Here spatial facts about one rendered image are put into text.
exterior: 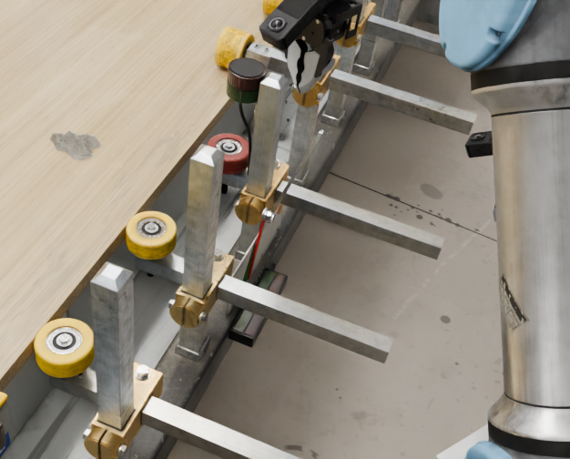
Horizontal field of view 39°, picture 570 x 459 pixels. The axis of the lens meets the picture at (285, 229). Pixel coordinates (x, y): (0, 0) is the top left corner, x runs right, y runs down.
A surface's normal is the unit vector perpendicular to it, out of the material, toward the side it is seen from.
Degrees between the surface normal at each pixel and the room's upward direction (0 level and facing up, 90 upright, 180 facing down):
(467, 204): 0
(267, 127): 90
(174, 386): 0
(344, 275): 0
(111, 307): 90
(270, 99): 90
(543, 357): 64
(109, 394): 90
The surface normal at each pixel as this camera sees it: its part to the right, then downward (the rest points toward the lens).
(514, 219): -0.83, 0.11
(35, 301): 0.13, -0.71
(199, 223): -0.36, 0.62
